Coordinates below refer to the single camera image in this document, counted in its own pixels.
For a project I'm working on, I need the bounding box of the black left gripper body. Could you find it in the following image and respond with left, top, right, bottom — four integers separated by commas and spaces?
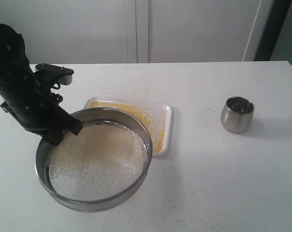
0, 70, 63, 135

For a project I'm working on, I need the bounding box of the yellow and white grain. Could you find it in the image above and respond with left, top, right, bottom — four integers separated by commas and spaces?
49, 124, 147, 193

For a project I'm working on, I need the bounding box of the round steel mesh sieve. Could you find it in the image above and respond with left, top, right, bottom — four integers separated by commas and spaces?
35, 107, 153, 212

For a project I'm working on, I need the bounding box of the stainless steel cup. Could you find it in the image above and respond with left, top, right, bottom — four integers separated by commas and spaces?
220, 96, 255, 134

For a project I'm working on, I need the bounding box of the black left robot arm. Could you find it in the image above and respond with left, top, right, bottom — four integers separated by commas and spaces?
0, 24, 83, 145

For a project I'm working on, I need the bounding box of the white cabinet with doors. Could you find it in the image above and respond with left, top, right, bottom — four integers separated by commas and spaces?
0, 0, 272, 64

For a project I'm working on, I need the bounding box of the white rectangular plastic tray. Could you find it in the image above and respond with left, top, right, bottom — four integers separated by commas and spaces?
84, 97, 174, 158

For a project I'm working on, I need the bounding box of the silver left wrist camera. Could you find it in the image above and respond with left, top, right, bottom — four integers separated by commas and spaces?
35, 63, 74, 86

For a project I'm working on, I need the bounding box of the dark vertical post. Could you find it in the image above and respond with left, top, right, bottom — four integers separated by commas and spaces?
254, 0, 292, 64

